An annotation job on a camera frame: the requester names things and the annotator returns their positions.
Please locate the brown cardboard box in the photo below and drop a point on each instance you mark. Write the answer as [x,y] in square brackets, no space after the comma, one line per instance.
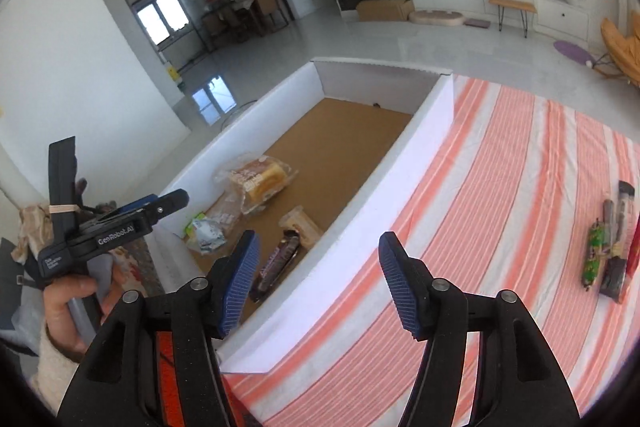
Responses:
[385,10]

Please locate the balcony glass door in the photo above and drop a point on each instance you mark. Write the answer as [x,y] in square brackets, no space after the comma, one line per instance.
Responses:
[165,14]

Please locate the black and clear snack packet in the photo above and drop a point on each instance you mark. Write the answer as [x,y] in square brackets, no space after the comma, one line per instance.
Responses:
[624,212]

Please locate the bread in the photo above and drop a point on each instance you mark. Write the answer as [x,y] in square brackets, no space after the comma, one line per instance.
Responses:
[262,179]

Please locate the beige crumpled bag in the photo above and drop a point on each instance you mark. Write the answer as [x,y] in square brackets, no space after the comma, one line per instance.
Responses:
[35,232]

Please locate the long yellow biscuit packet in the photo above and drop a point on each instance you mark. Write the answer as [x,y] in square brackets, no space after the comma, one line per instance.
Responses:
[300,224]

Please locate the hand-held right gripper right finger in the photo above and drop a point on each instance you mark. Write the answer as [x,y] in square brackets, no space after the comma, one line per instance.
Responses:
[400,287]

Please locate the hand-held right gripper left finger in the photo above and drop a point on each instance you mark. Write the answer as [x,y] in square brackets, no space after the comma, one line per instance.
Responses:
[240,287]

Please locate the green cracker packet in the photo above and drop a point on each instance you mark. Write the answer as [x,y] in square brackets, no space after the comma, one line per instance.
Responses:
[200,222]

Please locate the brown chocolate bar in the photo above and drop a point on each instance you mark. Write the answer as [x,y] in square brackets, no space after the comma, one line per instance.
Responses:
[277,259]

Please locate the purple floor mat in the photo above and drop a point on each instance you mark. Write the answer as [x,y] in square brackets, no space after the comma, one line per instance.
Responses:
[572,52]

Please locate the red snack packet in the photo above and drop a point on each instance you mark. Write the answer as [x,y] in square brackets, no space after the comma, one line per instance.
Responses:
[636,247]

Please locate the small grey mat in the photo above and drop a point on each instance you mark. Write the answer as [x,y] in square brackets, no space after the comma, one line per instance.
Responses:
[476,23]

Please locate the white cardboard box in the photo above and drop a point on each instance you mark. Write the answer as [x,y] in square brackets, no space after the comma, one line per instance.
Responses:
[350,257]

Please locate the person's left hand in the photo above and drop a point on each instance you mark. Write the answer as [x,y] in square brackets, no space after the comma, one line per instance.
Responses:
[65,312]

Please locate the grey white triangular packet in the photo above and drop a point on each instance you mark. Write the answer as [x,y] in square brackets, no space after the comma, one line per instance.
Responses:
[209,243]

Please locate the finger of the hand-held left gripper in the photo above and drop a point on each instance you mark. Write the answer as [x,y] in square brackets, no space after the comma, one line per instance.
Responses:
[137,203]
[167,204]

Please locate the green sausage snack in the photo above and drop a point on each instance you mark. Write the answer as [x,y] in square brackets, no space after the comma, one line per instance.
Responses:
[595,252]

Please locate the wooden bench with black legs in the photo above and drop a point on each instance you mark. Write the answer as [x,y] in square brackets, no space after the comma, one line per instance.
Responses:
[512,4]

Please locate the clear packet of brown cakes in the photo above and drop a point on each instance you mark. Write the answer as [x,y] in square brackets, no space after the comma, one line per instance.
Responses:
[227,214]

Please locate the striped orange white tablecloth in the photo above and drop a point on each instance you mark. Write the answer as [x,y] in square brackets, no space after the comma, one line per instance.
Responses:
[475,232]

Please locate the floral cushion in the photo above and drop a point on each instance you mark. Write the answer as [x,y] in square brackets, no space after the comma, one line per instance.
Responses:
[142,264]

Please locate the small yellow object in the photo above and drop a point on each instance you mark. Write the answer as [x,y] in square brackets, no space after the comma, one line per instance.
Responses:
[173,73]

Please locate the orange lounge chair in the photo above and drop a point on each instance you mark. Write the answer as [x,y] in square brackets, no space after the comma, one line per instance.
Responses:
[622,47]

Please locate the dark brown snack packet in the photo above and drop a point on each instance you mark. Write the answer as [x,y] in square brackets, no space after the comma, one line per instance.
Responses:
[614,279]

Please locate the beige round cushion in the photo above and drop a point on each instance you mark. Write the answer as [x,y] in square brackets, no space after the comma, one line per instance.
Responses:
[436,18]

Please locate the dining table with chairs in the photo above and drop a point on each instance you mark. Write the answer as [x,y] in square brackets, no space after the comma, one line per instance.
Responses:
[250,12]

